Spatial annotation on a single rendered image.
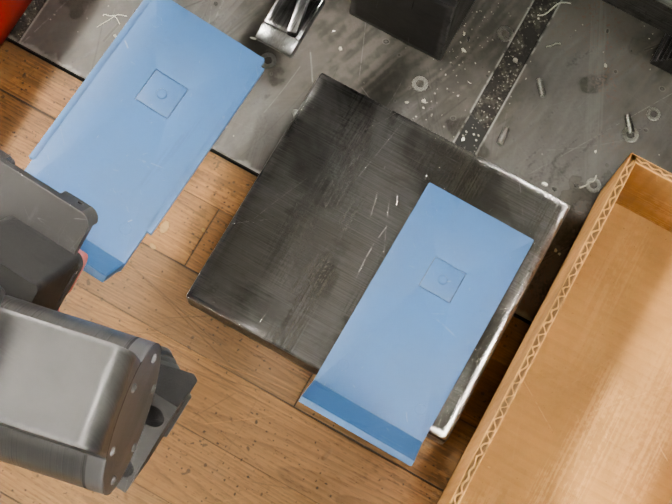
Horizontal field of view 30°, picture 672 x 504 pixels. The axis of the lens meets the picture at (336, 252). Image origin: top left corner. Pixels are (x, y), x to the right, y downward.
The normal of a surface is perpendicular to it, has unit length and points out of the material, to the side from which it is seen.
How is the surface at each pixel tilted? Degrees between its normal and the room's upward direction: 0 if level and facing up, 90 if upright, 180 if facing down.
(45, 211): 29
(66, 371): 1
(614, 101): 0
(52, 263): 62
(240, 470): 0
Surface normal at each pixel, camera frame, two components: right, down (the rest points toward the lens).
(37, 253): 0.51, -0.82
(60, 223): -0.13, 0.22
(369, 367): 0.04, -0.25
